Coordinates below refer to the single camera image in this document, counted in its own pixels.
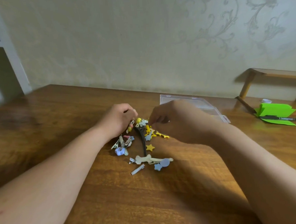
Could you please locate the person's left hand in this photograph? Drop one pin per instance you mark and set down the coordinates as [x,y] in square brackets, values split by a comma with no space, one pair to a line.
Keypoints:
[114,122]

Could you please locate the person's right hand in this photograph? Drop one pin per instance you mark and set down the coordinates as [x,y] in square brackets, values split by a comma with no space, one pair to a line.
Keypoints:
[185,123]

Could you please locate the person's left fingers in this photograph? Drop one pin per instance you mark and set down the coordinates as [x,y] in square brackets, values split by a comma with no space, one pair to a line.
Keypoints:
[132,114]

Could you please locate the person's right fingers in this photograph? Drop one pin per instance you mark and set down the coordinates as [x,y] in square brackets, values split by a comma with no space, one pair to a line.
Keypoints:
[158,120]

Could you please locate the silver clip with yellow bead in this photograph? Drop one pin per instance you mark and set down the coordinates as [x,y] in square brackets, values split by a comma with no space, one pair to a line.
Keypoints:
[131,123]

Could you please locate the pale star-shaped clip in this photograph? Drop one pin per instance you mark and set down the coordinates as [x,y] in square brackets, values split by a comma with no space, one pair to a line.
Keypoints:
[143,122]

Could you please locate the person's left forearm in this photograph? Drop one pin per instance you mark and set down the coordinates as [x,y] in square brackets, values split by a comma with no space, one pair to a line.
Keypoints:
[50,185]

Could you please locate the person's right forearm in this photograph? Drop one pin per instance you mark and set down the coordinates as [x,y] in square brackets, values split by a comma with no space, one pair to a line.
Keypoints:
[263,178]

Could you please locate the pile of colourful hair clips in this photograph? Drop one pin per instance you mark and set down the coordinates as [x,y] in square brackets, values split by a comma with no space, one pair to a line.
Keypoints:
[144,157]

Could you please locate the clear plastic organizer box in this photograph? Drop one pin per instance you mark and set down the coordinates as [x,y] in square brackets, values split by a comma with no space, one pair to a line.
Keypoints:
[207,105]

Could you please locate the small white cap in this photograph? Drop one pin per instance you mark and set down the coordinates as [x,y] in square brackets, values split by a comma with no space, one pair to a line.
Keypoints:
[266,101]

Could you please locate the green folded paper holder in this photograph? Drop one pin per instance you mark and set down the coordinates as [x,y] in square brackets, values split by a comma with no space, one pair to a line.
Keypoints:
[274,109]

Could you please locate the black pen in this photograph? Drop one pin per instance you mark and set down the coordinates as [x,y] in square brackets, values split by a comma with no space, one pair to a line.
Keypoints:
[279,118]

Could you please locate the wooden stool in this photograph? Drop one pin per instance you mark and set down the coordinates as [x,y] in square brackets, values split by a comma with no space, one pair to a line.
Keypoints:
[272,73]

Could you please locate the white shelf frame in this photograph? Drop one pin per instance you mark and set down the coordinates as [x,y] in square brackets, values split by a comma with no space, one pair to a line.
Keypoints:
[9,48]

